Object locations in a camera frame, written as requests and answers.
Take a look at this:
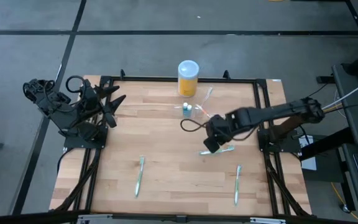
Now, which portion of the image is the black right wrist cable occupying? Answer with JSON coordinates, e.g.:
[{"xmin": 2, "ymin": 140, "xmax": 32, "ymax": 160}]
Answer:
[{"xmin": 180, "ymin": 118, "xmax": 211, "ymax": 133}]

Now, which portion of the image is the green toothbrush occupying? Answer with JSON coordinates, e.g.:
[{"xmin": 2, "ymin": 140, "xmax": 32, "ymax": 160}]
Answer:
[
  {"xmin": 233, "ymin": 164, "xmax": 243, "ymax": 207},
  {"xmin": 134, "ymin": 156, "xmax": 145, "ymax": 198},
  {"xmin": 198, "ymin": 144, "xmax": 235, "ymax": 156}
]

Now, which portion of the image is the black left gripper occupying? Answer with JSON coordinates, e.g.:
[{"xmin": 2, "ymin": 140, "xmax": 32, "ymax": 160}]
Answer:
[{"xmin": 80, "ymin": 78, "xmax": 127, "ymax": 113}]

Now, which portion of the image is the white and yellow canister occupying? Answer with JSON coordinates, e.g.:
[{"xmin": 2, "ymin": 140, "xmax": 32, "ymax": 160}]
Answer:
[{"xmin": 177, "ymin": 59, "xmax": 200, "ymax": 98}]

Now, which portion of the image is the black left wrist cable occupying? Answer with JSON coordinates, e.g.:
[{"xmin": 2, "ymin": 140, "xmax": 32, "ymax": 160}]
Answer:
[{"xmin": 65, "ymin": 75, "xmax": 85, "ymax": 94}]

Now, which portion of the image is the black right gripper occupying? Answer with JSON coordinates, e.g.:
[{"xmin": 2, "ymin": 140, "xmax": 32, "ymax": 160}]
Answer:
[{"xmin": 203, "ymin": 114, "xmax": 233, "ymax": 154}]

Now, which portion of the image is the black aluminium table frame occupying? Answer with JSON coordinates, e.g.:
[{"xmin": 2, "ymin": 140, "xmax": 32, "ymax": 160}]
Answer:
[{"xmin": 50, "ymin": 68, "xmax": 312, "ymax": 218}]

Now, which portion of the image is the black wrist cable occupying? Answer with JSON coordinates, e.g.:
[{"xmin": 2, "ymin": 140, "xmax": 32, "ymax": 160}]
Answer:
[
  {"xmin": 65, "ymin": 75, "xmax": 85, "ymax": 94},
  {"xmin": 180, "ymin": 118, "xmax": 211, "ymax": 133}
]

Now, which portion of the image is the black camera mount rail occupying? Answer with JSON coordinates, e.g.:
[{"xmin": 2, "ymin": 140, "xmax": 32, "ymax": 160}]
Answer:
[{"xmin": 0, "ymin": 210, "xmax": 358, "ymax": 224}]

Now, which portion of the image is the white paper sheet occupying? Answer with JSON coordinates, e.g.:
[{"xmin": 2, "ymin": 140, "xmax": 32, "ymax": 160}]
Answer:
[{"xmin": 299, "ymin": 136, "xmax": 317, "ymax": 171}]

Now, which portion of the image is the white and yellow cable bundle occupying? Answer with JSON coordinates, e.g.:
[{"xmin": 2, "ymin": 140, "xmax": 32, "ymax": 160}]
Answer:
[{"xmin": 321, "ymin": 74, "xmax": 358, "ymax": 113}]

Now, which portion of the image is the clear acrylic organizer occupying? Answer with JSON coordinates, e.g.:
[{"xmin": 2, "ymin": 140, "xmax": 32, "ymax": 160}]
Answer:
[{"xmin": 173, "ymin": 102, "xmax": 213, "ymax": 119}]

